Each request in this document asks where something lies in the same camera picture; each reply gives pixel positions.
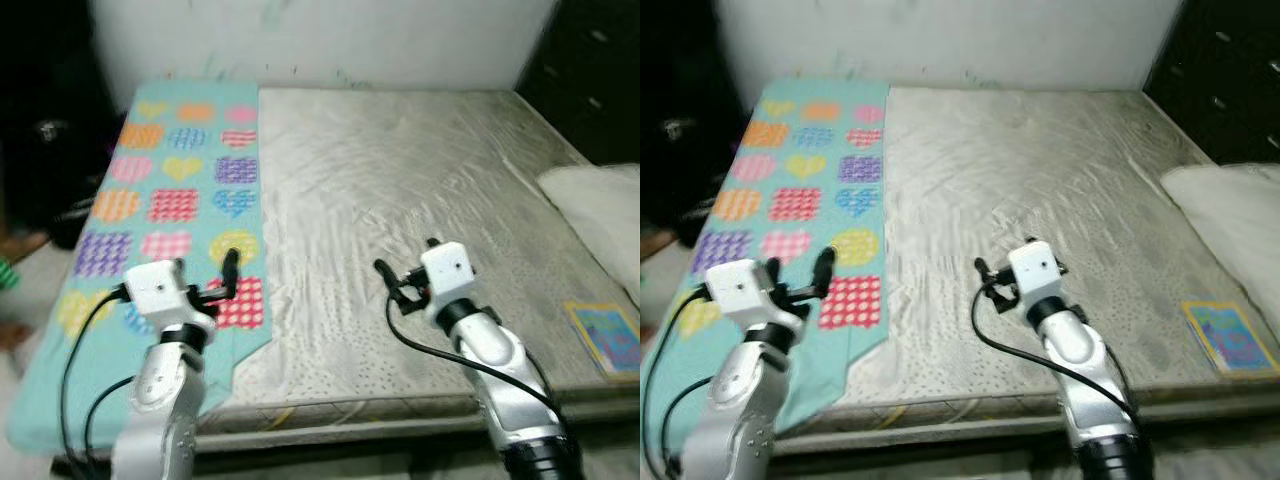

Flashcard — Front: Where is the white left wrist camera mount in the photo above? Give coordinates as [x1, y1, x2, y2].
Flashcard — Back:
[122, 260, 216, 341]
[705, 260, 806, 341]

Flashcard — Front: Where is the white patterned mattress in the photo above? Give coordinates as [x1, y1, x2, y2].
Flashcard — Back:
[50, 88, 641, 461]
[770, 85, 1280, 456]

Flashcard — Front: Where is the short black left arm cable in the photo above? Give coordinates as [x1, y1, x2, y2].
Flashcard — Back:
[83, 375, 136, 471]
[658, 375, 716, 471]

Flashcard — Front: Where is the blue yellow picture book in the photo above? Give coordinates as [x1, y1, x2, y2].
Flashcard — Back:
[562, 300, 641, 379]
[1182, 300, 1280, 378]

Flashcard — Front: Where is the white printed pillow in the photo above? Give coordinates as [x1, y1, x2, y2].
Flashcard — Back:
[538, 163, 641, 306]
[1160, 163, 1280, 321]

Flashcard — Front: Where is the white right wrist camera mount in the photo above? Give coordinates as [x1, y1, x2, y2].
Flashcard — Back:
[420, 240, 476, 306]
[1005, 240, 1066, 301]

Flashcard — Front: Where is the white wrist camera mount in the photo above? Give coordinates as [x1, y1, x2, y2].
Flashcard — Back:
[420, 240, 476, 306]
[705, 260, 806, 341]
[1005, 240, 1066, 301]
[122, 260, 216, 341]

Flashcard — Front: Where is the black tufted headboard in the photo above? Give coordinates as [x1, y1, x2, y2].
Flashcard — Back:
[1145, 0, 1280, 166]
[515, 0, 641, 166]

